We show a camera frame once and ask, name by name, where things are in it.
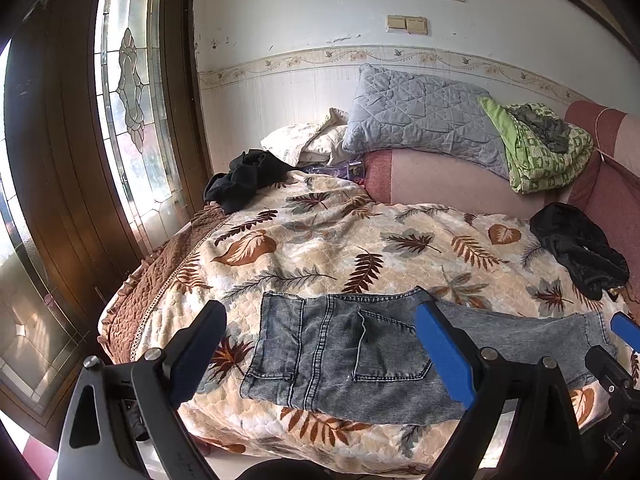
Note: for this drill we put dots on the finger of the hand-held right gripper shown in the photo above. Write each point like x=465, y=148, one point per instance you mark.
x=627, y=329
x=612, y=377

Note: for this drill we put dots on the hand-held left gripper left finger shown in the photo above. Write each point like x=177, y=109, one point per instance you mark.
x=197, y=355

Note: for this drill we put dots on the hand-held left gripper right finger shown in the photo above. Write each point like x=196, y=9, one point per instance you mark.
x=445, y=355

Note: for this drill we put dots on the blue denim pants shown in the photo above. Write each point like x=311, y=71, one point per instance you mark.
x=325, y=350

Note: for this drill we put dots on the black shiny cloth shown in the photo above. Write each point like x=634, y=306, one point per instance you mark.
x=575, y=245

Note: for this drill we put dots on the person's dark clothing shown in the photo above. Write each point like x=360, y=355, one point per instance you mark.
x=285, y=470

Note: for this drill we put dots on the leaf printed blanket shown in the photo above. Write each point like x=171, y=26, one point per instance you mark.
x=350, y=240

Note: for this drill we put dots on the pink sofa backrest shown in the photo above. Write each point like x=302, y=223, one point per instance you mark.
x=440, y=180

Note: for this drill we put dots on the black crumpled garment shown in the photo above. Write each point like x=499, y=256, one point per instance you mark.
x=240, y=180

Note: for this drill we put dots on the green printed cloth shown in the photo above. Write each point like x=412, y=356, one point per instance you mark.
x=540, y=170

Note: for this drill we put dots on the purple packet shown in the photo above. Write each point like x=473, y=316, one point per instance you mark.
x=350, y=170

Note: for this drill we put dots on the dark grey cloth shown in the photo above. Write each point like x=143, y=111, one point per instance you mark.
x=545, y=130

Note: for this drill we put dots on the cream pillow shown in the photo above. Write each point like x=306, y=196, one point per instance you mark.
x=300, y=140

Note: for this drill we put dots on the wooden door with patterned glass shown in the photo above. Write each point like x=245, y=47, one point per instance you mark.
x=60, y=160

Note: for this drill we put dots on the grey quilted pillow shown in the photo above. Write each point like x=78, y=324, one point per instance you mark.
x=415, y=110

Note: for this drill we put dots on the beige light switch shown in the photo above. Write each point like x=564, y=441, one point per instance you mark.
x=417, y=25
x=397, y=23

